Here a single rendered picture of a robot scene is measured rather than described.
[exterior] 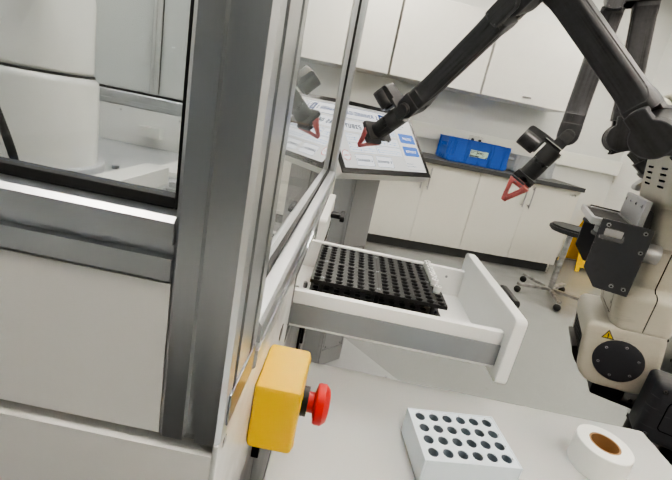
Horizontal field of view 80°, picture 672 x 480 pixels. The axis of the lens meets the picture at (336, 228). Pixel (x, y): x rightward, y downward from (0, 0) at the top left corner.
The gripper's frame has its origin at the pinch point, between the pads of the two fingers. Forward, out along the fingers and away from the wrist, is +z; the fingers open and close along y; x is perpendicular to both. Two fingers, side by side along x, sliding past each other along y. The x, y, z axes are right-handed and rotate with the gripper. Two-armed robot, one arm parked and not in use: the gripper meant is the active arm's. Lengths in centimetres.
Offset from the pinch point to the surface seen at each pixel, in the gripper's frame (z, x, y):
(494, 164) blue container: 75, -40, -271
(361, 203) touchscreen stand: 24.8, 12.3, -19.5
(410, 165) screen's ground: 7.2, 3.1, -35.3
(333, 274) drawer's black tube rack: -32, 45, 55
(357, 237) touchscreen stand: 34.2, 24.1, -21.3
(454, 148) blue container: 91, -63, -239
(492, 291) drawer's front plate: -47, 55, 35
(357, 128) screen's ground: 7.3, -11.2, -10.2
